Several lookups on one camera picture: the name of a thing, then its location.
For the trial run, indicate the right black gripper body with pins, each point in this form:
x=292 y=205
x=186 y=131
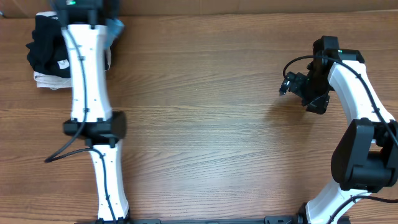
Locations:
x=314 y=89

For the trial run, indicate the light blue t-shirt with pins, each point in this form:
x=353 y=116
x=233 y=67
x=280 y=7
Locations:
x=114 y=29

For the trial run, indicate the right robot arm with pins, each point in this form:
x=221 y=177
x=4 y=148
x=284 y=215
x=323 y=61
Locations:
x=365 y=159

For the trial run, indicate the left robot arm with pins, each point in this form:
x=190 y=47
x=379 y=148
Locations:
x=83 y=26

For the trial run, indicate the black folded garment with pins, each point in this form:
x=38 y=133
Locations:
x=46 y=49

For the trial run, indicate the beige folded garment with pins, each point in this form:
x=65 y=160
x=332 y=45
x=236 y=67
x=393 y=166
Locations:
x=49 y=81

